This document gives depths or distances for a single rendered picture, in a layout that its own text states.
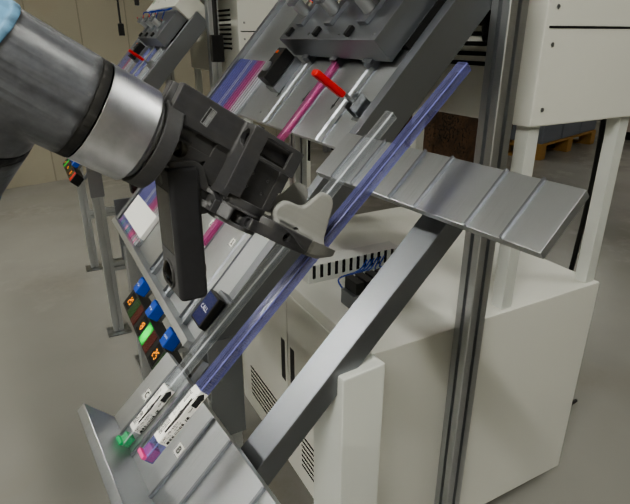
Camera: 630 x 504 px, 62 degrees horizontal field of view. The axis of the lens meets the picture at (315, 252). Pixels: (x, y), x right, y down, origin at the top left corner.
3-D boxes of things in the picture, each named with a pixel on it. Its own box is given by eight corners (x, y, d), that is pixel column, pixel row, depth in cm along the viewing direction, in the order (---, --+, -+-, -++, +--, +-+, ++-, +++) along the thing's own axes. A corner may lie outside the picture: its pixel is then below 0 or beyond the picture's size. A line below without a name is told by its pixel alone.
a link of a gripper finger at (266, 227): (320, 244, 47) (239, 203, 42) (312, 260, 47) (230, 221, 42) (295, 230, 50) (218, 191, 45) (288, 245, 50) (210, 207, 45)
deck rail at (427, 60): (223, 370, 81) (191, 355, 78) (219, 364, 83) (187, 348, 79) (495, 2, 82) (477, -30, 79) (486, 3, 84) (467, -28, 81)
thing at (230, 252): (210, 351, 81) (194, 343, 80) (129, 225, 135) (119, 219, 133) (284, 252, 82) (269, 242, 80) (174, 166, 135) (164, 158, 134)
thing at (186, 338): (218, 364, 83) (182, 346, 79) (135, 234, 137) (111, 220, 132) (223, 357, 83) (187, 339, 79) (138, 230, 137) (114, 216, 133)
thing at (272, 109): (362, 168, 83) (342, 148, 80) (223, 116, 137) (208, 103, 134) (485, 2, 84) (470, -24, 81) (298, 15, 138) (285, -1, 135)
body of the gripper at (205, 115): (312, 159, 45) (190, 82, 37) (265, 249, 45) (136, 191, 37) (269, 145, 51) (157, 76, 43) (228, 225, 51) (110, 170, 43)
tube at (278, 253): (129, 449, 60) (121, 446, 59) (125, 441, 61) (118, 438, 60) (397, 118, 66) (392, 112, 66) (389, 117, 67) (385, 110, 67)
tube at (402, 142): (153, 464, 49) (144, 460, 49) (148, 455, 51) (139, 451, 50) (471, 70, 56) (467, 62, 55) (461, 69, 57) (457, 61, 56)
